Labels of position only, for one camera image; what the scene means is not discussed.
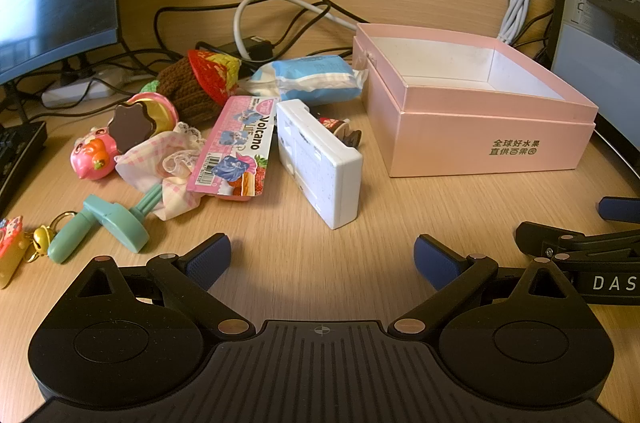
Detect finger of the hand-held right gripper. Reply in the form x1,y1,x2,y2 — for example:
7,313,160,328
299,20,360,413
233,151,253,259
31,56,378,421
597,197,640,222
515,221,640,262

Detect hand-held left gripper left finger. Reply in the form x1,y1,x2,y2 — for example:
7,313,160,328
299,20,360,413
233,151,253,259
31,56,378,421
65,233,256,338

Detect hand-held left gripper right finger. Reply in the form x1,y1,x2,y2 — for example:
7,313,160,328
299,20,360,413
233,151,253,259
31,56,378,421
413,233,586,338

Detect teal toy crank handle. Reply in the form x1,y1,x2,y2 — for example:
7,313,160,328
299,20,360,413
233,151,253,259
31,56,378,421
48,183,164,265

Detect pink snack packet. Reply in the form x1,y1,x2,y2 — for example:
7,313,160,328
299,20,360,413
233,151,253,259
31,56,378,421
191,96,277,202

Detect pink checked lace cloth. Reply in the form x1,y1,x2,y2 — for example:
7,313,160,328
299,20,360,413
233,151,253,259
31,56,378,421
114,123,203,221

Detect pink cardboard box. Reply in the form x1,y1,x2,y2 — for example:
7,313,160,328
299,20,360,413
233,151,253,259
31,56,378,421
352,22,599,178

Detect white plastic case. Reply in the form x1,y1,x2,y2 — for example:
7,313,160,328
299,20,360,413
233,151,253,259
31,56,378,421
276,100,364,230

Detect pink round toy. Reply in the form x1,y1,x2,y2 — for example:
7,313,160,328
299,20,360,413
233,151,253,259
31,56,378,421
70,126,118,180

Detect keychain with gold bells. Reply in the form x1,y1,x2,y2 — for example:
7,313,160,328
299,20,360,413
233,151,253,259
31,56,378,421
0,213,51,290

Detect blue tissue pack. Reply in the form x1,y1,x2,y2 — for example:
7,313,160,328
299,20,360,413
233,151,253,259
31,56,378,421
248,54,369,105

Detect yellow toy cake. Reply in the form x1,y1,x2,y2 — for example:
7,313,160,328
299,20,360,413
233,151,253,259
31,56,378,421
106,92,179,154

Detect small brown figurine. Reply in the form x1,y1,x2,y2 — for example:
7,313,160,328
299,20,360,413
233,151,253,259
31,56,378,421
314,113,362,150

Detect brown knitted strawberry toy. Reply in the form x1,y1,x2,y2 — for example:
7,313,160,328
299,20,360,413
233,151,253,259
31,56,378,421
140,49,244,124

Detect black power adapter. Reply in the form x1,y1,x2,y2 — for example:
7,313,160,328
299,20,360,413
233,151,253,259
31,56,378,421
195,37,273,63

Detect computer tower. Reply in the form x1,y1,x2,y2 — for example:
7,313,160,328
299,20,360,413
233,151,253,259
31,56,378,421
550,0,640,136

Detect white power strip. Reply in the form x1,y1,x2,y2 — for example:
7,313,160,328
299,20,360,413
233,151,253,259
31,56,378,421
41,70,151,108

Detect black keyboard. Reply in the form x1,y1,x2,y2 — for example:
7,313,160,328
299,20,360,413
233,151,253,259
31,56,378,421
0,120,48,214

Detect thick white cable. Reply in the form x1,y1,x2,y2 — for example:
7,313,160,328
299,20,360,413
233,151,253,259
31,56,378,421
234,0,361,64

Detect black cables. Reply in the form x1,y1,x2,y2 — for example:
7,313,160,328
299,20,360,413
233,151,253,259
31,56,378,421
152,0,361,56

